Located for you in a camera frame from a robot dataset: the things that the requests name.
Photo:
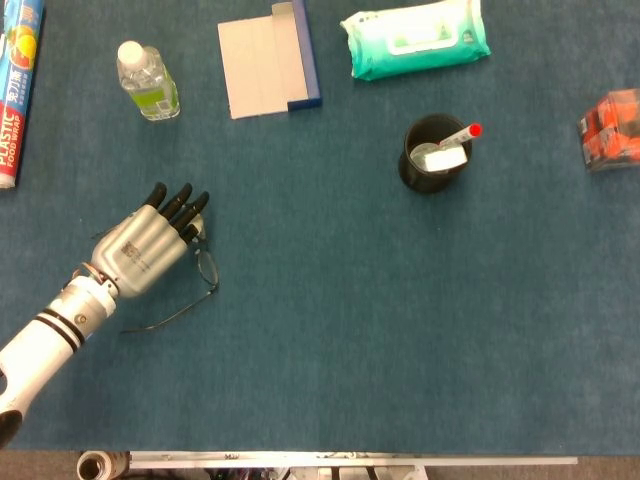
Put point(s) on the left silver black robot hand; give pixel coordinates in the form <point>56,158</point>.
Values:
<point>135,250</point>

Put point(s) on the thin-framed eyeglasses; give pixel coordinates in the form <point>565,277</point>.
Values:
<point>207,267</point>

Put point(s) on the clear bottle with green label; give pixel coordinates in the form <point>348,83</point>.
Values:
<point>150,85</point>

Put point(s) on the plastic food wrap box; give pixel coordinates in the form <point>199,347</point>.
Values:
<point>17,100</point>

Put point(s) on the brown tape roll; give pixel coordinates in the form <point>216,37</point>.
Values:
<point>92,467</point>

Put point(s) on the open blue and grey box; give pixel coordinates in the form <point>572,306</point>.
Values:
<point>260,65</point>

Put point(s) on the blue felt table cloth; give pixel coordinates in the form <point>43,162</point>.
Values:
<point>350,325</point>

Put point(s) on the black mesh pen holder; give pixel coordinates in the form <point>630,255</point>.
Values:
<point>420,180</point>

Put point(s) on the white eraser block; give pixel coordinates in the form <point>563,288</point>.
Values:
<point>445,159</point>

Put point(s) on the green wet wipes pack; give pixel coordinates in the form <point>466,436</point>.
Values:
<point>415,45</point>

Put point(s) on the white marker with red cap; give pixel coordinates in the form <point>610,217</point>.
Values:
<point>465,134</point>

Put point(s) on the clear box of red items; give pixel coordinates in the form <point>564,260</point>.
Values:
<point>612,130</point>

